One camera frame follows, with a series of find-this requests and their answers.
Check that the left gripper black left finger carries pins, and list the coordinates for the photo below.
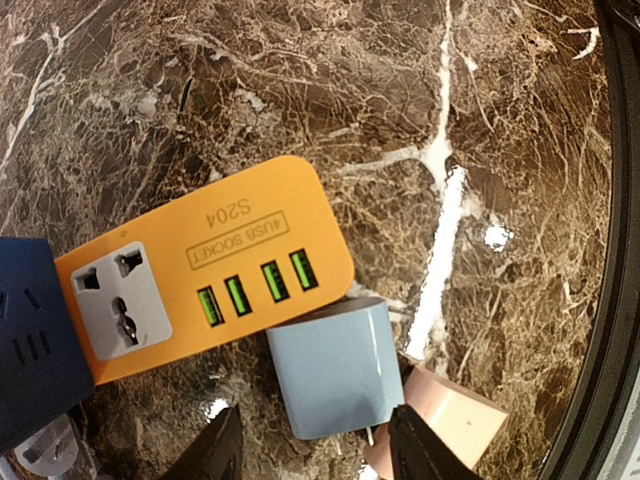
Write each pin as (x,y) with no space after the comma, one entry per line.
(216,453)

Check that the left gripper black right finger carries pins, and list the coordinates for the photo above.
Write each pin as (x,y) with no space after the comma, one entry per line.
(417,453)

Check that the light blue charger plug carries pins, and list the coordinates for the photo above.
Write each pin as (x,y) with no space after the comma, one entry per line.
(337,368)

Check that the dark blue cube socket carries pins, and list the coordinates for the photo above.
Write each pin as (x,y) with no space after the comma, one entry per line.
(44,372)

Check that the orange power strip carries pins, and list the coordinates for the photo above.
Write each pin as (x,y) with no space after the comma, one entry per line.
(230,259)

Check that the pink charger plug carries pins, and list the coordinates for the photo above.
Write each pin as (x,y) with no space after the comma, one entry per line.
(464,420)

